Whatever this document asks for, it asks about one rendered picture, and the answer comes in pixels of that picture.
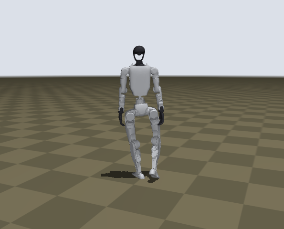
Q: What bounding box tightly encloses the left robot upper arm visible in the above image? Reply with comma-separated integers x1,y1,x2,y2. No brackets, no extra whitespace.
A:
120,67,130,94

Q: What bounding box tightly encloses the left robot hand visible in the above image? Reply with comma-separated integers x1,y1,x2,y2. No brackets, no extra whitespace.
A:
118,107,125,126

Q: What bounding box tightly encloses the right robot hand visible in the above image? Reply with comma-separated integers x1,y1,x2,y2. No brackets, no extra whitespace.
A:
158,106,164,125

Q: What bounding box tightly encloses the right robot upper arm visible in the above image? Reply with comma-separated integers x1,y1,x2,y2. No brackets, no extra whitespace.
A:
150,67,160,93

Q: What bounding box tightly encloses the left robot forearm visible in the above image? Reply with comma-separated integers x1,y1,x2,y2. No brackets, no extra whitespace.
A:
118,87,126,111

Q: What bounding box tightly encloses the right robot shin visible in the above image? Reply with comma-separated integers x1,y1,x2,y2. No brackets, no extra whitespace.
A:
151,137,161,171

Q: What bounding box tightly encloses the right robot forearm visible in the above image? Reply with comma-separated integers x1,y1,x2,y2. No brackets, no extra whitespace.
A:
155,86,164,110

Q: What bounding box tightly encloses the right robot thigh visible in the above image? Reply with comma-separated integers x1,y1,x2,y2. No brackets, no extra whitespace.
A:
148,106,160,146

